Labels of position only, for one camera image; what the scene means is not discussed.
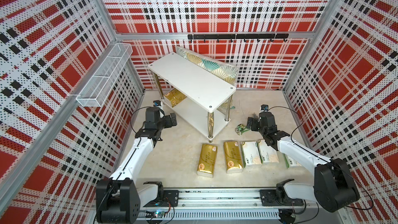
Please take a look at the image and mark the gold tissue pack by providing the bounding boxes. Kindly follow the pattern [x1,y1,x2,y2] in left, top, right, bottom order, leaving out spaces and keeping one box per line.
[164,88,187,107]
[197,144,218,178]
[223,141,244,174]

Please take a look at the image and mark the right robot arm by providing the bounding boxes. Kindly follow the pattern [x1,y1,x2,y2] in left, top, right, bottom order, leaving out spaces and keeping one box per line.
[247,112,360,213]

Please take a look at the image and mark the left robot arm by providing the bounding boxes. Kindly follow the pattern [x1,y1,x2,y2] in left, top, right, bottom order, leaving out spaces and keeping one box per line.
[95,100,177,224]

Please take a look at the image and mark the white green tissue pack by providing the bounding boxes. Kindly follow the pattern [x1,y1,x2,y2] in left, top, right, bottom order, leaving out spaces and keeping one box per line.
[284,154,302,169]
[257,140,279,166]
[241,141,262,168]

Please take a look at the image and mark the white two-tier shelf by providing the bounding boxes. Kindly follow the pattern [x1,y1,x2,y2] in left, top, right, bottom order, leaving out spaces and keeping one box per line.
[148,53,236,143]

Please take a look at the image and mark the fan pattern cushion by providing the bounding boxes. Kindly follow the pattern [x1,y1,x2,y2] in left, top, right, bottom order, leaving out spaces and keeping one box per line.
[176,46,238,86]

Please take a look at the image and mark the green circuit board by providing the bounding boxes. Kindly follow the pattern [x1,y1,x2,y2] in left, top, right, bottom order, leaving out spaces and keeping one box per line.
[145,211,167,219]

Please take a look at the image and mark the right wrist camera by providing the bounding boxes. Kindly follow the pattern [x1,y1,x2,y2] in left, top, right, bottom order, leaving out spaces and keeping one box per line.
[260,104,268,112]

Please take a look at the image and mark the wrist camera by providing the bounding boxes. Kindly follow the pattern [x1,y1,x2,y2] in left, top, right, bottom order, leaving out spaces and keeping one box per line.
[153,100,162,107]
[260,104,268,112]

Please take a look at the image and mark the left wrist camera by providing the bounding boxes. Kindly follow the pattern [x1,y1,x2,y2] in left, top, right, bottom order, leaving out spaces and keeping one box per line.
[153,100,162,107]

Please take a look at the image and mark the green sloth figure keychain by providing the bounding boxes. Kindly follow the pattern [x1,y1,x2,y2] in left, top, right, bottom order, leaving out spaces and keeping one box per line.
[235,124,250,135]

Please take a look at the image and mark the white wire mesh basket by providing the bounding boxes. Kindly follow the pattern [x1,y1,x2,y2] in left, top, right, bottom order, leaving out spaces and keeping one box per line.
[77,43,132,107]

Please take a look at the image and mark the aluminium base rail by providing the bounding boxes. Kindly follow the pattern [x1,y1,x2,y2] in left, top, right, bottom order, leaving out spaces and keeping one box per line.
[85,187,355,224]

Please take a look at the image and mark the black wall hook rail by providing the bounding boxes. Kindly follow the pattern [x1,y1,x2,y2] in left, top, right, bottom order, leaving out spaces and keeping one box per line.
[187,33,289,41]

